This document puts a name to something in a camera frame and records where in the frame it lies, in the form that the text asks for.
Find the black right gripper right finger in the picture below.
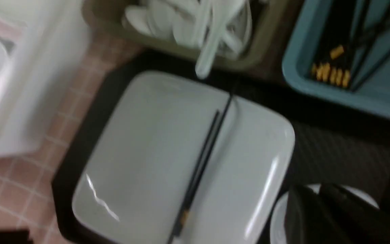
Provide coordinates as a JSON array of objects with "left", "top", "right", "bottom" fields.
[{"left": 319, "top": 184, "right": 390, "bottom": 244}]

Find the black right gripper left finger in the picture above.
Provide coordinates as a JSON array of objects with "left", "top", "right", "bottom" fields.
[{"left": 284, "top": 186, "right": 353, "bottom": 244}]

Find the small white bowl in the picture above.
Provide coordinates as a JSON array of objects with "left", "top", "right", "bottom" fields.
[{"left": 270, "top": 185, "right": 379, "bottom": 244}]

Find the black chopstick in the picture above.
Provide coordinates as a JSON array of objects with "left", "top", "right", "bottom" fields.
[
  {"left": 168, "top": 93, "right": 234, "bottom": 244},
  {"left": 167, "top": 110, "right": 221, "bottom": 244}
]

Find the white square rice plate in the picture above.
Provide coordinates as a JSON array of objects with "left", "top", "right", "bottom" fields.
[{"left": 72, "top": 71, "right": 295, "bottom": 244}]

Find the black serving tray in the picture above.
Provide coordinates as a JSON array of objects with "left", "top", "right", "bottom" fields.
[{"left": 52, "top": 50, "right": 390, "bottom": 244}]

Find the blue plastic chopstick bin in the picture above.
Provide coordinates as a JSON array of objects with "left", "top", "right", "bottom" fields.
[{"left": 282, "top": 0, "right": 390, "bottom": 119}]

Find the olive green spoon bin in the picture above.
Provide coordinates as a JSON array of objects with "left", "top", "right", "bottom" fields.
[{"left": 82, "top": 0, "right": 290, "bottom": 71}]

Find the white spoon front of bin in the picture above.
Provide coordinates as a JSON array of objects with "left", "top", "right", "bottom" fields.
[{"left": 195, "top": 0, "right": 246, "bottom": 79}]

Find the pink checkered tablecloth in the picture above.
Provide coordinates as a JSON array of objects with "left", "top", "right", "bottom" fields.
[{"left": 0, "top": 24, "right": 141, "bottom": 244}]

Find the large white plastic tub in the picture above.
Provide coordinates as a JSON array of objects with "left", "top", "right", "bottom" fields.
[{"left": 0, "top": 0, "right": 92, "bottom": 158}]

